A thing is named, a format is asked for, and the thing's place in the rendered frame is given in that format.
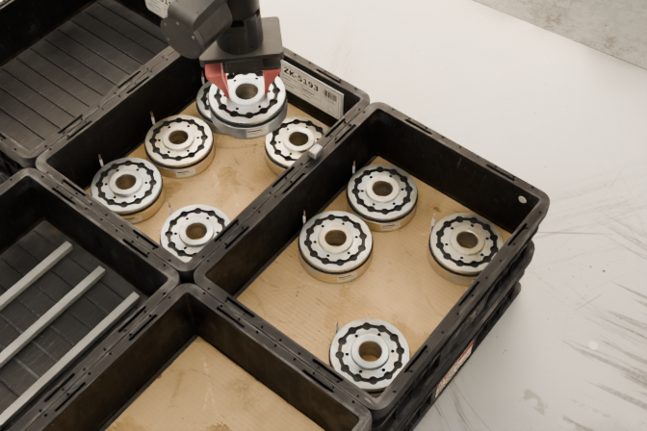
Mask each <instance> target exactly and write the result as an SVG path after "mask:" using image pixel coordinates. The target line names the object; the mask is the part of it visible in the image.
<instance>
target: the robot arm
mask: <svg viewBox="0 0 647 431"><path fill-rule="evenodd" d="M160 26H161V31H162V34H163V36H164V38H165V39H166V41H167V42H168V44H169V45H170V46H171V47H172V48H173V49H174V50H175V51H176V52H178V53H179V54H180V55H182V56H184V57H186V58H189V59H197V58H199V61H200V66H201V67H203V68H205V76H206V79H207V80H208V81H210V82H211V83H212V84H214V85H215V86H216V87H218V88H219V89H220V90H221V91H222V92H223V94H224V95H225V96H226V98H229V89H228V82H227V76H226V74H231V73H242V72H251V71H261V70H263V78H264V88H265V94H268V92H269V89H270V86H271V84H272V82H273V81H274V80H275V78H276V77H277V76H278V75H279V73H280V72H281V61H282V60H283V59H284V53H283V44H282V36H281V29H280V21H279V18H278V17H277V16H270V17H261V10H260V0H172V1H171V3H170V4H169V6H168V15H166V16H165V17H164V18H163V19H162V21H161V25H160Z"/></svg>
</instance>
